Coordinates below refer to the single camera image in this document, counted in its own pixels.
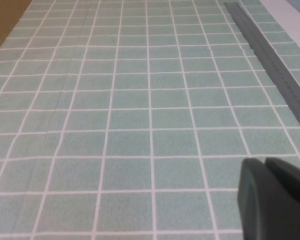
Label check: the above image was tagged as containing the green white checked tablecloth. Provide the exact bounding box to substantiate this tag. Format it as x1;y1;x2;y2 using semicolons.
0;0;300;240

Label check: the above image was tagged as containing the steel ruler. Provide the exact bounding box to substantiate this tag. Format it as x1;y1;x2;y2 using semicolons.
223;1;300;140

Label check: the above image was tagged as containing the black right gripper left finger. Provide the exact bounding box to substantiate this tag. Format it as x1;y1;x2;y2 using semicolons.
236;156;300;240

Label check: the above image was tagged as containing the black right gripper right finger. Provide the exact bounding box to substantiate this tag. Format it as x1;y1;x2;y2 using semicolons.
264;156;300;201

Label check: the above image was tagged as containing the cardboard shoe box with window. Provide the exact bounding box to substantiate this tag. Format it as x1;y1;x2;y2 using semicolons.
0;0;33;62

